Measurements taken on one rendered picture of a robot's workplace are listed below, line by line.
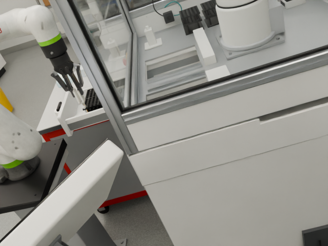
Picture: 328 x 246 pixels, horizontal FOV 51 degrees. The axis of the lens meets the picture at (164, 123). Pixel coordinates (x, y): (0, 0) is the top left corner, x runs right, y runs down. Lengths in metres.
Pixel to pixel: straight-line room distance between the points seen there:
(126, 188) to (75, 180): 1.45
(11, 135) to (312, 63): 0.98
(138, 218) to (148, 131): 1.23
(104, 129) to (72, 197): 1.19
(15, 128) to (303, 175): 1.00
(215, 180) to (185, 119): 0.28
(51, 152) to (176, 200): 0.63
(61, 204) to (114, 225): 1.59
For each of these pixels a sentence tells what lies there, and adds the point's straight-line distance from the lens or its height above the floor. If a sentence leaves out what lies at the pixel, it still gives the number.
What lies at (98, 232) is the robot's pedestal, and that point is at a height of 0.26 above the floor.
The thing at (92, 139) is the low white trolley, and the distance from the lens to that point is 1.89.
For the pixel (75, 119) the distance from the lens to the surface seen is 1.54.
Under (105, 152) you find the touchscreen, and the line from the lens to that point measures 0.71.
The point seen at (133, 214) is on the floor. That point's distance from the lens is 2.24.
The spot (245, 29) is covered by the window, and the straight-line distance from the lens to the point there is 0.94.
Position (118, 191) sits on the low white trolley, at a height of 0.19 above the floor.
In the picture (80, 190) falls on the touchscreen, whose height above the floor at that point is 1.17.
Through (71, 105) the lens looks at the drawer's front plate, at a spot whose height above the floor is 0.89.
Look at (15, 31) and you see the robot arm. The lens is 1.47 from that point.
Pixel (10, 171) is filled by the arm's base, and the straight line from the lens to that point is 1.55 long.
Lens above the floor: 1.59
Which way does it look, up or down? 34 degrees down
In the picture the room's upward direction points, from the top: 22 degrees counter-clockwise
